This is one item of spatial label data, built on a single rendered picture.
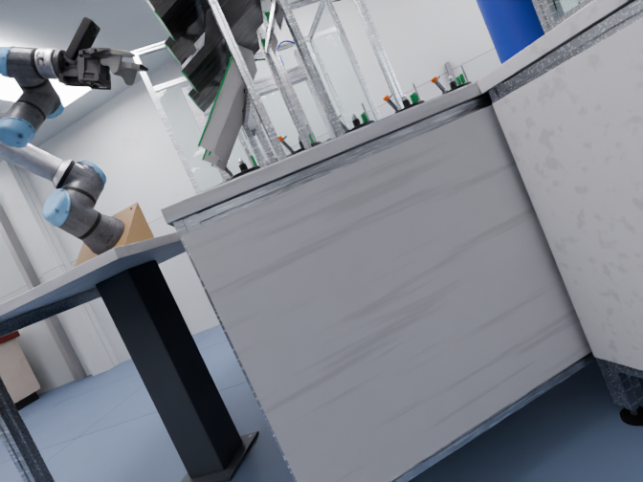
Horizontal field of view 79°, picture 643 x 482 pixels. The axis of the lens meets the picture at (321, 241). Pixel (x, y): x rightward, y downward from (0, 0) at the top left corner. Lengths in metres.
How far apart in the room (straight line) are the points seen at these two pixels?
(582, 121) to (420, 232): 0.35
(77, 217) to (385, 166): 1.09
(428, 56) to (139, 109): 3.21
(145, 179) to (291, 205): 4.38
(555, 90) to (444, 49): 3.39
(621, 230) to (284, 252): 0.63
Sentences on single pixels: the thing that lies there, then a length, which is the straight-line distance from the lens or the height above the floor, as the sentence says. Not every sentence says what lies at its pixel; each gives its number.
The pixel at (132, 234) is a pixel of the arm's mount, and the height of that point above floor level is 0.94.
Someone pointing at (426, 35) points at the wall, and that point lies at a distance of 4.26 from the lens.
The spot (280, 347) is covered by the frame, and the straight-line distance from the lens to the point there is 0.80.
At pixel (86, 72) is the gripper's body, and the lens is 1.26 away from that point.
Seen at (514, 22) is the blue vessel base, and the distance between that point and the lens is 1.29.
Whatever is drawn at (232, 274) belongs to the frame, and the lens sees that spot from 0.77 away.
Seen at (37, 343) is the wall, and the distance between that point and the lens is 6.88.
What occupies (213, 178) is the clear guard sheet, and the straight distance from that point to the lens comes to 2.89.
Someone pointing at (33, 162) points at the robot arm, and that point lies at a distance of 1.65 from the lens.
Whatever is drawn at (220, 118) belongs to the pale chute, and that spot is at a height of 1.06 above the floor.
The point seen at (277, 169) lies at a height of 0.85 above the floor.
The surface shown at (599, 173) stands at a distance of 0.87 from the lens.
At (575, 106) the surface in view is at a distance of 0.86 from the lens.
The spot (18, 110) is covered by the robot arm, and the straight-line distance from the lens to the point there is 1.34.
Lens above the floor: 0.73
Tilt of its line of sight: 4 degrees down
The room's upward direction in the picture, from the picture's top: 24 degrees counter-clockwise
